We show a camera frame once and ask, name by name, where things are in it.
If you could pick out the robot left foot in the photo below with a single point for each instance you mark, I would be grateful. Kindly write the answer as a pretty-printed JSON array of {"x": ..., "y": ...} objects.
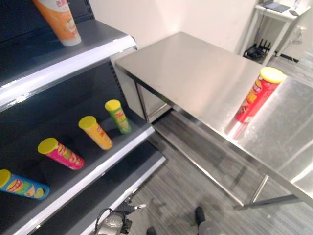
[{"x": 151, "y": 231}]

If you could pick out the red chip can yellow lid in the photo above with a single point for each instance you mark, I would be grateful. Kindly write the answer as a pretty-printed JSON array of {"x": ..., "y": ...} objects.
[{"x": 256, "y": 96}]

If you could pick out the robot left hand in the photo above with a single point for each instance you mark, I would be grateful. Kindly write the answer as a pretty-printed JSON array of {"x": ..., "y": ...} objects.
[{"x": 129, "y": 208}]

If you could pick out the white side table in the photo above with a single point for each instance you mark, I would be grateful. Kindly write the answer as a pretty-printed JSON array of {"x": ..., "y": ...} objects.
[{"x": 281, "y": 27}]

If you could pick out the dark blue laptop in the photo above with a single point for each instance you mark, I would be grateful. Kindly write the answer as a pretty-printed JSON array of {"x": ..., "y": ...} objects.
[{"x": 276, "y": 6}]

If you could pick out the stainless steel table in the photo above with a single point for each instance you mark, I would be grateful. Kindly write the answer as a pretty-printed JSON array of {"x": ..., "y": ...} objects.
[{"x": 195, "y": 80}]

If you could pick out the small grey device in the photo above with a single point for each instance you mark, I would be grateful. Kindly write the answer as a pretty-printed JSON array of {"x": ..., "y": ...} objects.
[{"x": 294, "y": 12}]

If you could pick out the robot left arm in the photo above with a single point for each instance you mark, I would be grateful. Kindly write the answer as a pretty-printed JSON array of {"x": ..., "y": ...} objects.
[{"x": 115, "y": 222}]

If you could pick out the blue chip can yellow lid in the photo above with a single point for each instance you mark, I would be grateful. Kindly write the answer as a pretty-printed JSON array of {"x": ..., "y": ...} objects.
[{"x": 22, "y": 187}]

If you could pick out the pink chip can yellow lid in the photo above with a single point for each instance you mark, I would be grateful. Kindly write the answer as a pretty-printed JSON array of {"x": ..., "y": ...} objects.
[{"x": 64, "y": 154}]

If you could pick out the green chip can yellow lid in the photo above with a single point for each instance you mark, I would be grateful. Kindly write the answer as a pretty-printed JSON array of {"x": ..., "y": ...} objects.
[{"x": 119, "y": 117}]

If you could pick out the orange chip can yellow lid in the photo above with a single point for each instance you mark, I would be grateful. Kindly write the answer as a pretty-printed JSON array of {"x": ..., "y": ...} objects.
[{"x": 97, "y": 133}]

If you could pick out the dark grey shelving unit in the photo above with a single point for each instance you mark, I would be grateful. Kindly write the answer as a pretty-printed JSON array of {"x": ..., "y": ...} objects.
[{"x": 73, "y": 73}]

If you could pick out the robot right leg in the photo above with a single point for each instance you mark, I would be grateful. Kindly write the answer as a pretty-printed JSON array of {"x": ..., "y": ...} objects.
[{"x": 209, "y": 229}]

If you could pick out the black device with antennas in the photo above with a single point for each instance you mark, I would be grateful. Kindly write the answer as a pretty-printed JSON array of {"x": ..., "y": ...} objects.
[{"x": 258, "y": 50}]

